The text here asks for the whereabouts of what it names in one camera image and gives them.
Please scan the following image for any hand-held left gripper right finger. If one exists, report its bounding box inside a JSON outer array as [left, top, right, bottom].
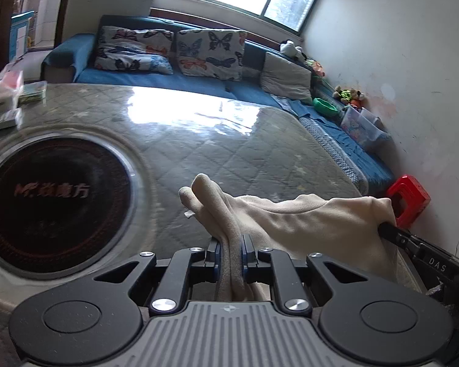
[[242, 234, 371, 312]]

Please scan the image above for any round black induction cooktop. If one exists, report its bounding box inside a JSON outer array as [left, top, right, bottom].
[[0, 132, 151, 276]]

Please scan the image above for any grey pillow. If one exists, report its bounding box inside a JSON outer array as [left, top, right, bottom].
[[259, 51, 313, 104]]

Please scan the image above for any clear plastic storage box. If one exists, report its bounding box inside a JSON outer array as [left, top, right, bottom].
[[340, 105, 391, 150]]

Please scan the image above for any blue sofa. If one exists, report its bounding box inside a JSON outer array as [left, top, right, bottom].
[[41, 14, 396, 195]]

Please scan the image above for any clear container with green contents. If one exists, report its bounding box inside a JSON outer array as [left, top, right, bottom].
[[17, 81, 48, 104]]

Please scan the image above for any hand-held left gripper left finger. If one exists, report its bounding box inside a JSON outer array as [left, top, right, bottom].
[[94, 237, 222, 312]]

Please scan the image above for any panda plush toy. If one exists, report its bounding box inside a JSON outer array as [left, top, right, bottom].
[[280, 40, 304, 62]]

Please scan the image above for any butterfly print pillow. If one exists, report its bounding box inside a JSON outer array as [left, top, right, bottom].
[[95, 25, 174, 75], [176, 28, 247, 82]]

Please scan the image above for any green bowl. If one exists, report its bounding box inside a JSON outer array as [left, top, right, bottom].
[[313, 98, 339, 117]]

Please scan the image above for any dark wooden door frame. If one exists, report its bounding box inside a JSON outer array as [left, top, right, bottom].
[[0, 0, 79, 81]]

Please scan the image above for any white tissue box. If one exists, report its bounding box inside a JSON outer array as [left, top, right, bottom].
[[0, 84, 18, 117]]

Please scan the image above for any white power strip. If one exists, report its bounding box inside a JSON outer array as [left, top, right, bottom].
[[0, 108, 23, 131]]

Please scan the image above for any cream long-sleeve garment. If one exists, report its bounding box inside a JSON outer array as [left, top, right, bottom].
[[179, 173, 398, 302]]

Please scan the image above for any brown plush toy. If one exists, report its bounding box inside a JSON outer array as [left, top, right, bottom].
[[334, 86, 366, 108]]

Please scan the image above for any red plastic stool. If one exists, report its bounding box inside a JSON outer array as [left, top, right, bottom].
[[386, 175, 431, 228]]

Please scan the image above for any small blue white cabinet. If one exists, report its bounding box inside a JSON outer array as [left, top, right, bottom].
[[11, 11, 36, 62]]

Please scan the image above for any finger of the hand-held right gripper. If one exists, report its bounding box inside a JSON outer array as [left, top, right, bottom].
[[378, 220, 424, 255]]

